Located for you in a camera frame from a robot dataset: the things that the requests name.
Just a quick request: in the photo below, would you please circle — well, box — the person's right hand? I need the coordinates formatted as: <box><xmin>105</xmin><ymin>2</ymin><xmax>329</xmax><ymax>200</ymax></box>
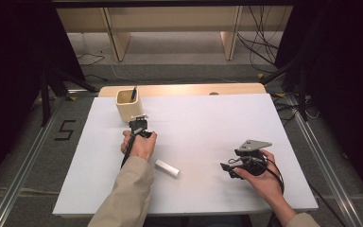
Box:
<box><xmin>233</xmin><ymin>149</ymin><xmax>285</xmax><ymax>204</ymax></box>

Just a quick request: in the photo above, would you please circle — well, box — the beige pen holder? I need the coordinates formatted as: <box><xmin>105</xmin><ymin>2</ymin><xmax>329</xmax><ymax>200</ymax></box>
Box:
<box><xmin>115</xmin><ymin>89</ymin><xmax>145</xmax><ymax>123</ymax></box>

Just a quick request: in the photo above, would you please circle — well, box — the person's left hand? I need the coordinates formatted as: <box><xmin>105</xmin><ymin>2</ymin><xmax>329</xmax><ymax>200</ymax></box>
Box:
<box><xmin>120</xmin><ymin>130</ymin><xmax>158</xmax><ymax>162</ymax></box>

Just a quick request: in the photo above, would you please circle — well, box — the white table cover sheet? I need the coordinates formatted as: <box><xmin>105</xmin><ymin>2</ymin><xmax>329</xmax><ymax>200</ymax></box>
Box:
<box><xmin>52</xmin><ymin>93</ymin><xmax>320</xmax><ymax>218</ymax></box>

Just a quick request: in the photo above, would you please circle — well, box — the black curtain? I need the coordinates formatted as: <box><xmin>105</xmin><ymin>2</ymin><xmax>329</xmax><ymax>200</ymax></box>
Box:
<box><xmin>0</xmin><ymin>0</ymin><xmax>86</xmax><ymax>197</ymax></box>
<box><xmin>275</xmin><ymin>0</ymin><xmax>363</xmax><ymax>200</ymax></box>

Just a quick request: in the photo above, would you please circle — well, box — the white glue stick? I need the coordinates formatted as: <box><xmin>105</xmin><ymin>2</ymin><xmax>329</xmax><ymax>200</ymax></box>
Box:
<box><xmin>154</xmin><ymin>159</ymin><xmax>182</xmax><ymax>179</ymax></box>

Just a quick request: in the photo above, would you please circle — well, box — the black floor cable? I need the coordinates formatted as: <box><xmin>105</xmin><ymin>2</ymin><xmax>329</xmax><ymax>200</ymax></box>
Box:
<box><xmin>77</xmin><ymin>52</ymin><xmax>106</xmax><ymax>66</ymax></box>
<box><xmin>272</xmin><ymin>94</ymin><xmax>320</xmax><ymax>121</ymax></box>

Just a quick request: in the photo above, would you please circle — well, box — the light wooden desk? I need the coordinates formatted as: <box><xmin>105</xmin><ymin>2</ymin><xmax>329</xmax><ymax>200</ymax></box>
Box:
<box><xmin>56</xmin><ymin>6</ymin><xmax>294</xmax><ymax>62</ymax></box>

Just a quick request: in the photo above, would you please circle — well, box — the bundle of black cables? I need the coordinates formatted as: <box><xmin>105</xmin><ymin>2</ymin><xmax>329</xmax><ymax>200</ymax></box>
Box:
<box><xmin>235</xmin><ymin>6</ymin><xmax>285</xmax><ymax>75</ymax></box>

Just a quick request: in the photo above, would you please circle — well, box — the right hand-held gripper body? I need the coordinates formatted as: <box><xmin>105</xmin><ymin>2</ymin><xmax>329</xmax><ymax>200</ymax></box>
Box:
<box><xmin>234</xmin><ymin>139</ymin><xmax>273</xmax><ymax>177</ymax></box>

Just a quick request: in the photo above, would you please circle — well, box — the wooden table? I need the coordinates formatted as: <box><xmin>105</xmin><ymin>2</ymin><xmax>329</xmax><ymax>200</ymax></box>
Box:
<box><xmin>97</xmin><ymin>82</ymin><xmax>268</xmax><ymax>98</ymax></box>

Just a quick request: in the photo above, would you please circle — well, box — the black metal stand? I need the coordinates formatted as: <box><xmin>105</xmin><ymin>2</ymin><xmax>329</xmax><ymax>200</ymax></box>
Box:
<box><xmin>259</xmin><ymin>56</ymin><xmax>310</xmax><ymax>122</ymax></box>
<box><xmin>39</xmin><ymin>67</ymin><xmax>98</xmax><ymax>127</ymax></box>

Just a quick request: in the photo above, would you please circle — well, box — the aluminium floor rail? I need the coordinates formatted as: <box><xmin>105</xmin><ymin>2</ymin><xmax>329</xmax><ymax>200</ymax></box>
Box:
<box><xmin>0</xmin><ymin>94</ymin><xmax>67</xmax><ymax>227</ymax></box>
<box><xmin>285</xmin><ymin>94</ymin><xmax>363</xmax><ymax>227</ymax></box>

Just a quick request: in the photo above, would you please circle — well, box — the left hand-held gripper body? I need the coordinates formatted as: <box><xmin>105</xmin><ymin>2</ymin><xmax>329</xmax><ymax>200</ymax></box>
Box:
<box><xmin>128</xmin><ymin>113</ymin><xmax>153</xmax><ymax>140</ymax></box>

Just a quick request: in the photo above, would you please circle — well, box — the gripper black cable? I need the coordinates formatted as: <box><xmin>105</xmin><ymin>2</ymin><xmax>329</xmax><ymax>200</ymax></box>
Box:
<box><xmin>120</xmin><ymin>133</ymin><xmax>137</xmax><ymax>168</ymax></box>
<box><xmin>263</xmin><ymin>156</ymin><xmax>286</xmax><ymax>195</ymax></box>

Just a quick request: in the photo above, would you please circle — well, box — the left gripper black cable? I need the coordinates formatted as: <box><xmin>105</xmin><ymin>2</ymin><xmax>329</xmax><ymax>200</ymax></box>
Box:
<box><xmin>120</xmin><ymin>133</ymin><xmax>137</xmax><ymax>168</ymax></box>

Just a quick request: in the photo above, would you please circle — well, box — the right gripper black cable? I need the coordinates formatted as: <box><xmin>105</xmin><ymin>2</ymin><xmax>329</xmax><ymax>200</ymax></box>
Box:
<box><xmin>263</xmin><ymin>156</ymin><xmax>286</xmax><ymax>195</ymax></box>

